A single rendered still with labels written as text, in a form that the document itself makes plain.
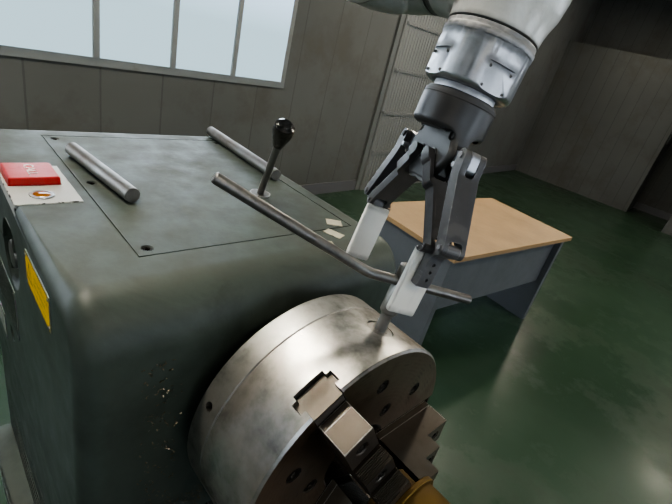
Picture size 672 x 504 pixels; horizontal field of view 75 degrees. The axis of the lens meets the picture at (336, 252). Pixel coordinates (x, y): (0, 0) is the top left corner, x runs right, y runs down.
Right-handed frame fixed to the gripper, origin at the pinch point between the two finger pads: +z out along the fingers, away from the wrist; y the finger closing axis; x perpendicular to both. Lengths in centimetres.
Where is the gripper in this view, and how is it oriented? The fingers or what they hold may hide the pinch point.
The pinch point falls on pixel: (379, 272)
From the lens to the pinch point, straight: 49.1
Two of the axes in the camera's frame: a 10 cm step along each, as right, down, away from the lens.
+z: -3.8, 8.8, 2.8
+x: 8.8, 2.6, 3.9
